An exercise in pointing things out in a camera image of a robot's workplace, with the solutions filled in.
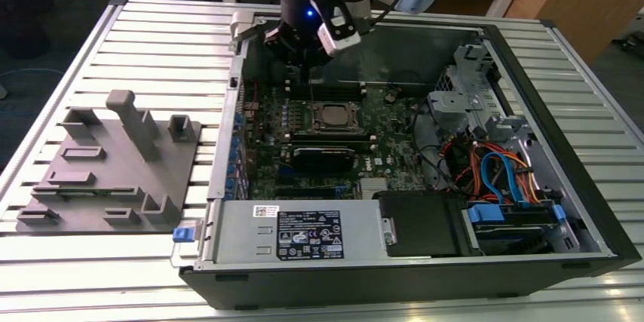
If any silver CPU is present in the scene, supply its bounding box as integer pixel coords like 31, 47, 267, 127
321, 105, 356, 127

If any metal socket cover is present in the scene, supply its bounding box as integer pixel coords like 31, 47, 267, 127
309, 102, 367, 133

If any black expansion slot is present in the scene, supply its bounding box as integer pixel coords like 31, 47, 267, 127
275, 192, 363, 201
275, 185, 359, 195

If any grey case release latch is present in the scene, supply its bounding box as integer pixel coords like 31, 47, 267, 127
228, 11, 259, 43

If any grey metal drive cage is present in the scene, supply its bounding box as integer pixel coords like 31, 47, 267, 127
425, 43, 543, 152

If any black graphics card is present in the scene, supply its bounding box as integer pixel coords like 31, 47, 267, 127
289, 144, 357, 174

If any green motherboard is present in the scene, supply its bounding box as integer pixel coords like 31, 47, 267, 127
240, 82, 447, 201

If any silver finned heatsink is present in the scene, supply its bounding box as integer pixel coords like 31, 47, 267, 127
360, 177, 392, 192

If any grey parts rack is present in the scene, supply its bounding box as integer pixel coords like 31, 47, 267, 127
15, 89, 203, 233

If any grey power supply unit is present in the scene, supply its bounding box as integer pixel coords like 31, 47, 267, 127
203, 199, 392, 263

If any black plastic shroud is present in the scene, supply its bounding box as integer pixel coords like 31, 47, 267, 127
375, 190, 475, 259

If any blue case latch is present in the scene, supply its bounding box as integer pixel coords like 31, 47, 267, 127
171, 226, 195, 244

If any hard disk in blue carrier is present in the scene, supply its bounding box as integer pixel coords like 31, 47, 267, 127
465, 201, 565, 256

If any office chair base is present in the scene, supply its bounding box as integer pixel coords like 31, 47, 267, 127
611, 12, 644, 52

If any black grey PC case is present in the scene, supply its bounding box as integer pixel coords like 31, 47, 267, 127
171, 11, 641, 310

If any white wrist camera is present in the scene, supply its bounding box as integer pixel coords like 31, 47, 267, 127
316, 15, 363, 56

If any thin black wire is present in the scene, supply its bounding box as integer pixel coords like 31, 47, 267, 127
409, 105, 457, 192

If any blue flat wire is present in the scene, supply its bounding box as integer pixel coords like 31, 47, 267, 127
479, 152, 531, 209

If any orange wire bundle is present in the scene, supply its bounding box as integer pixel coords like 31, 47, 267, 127
449, 140, 551, 206

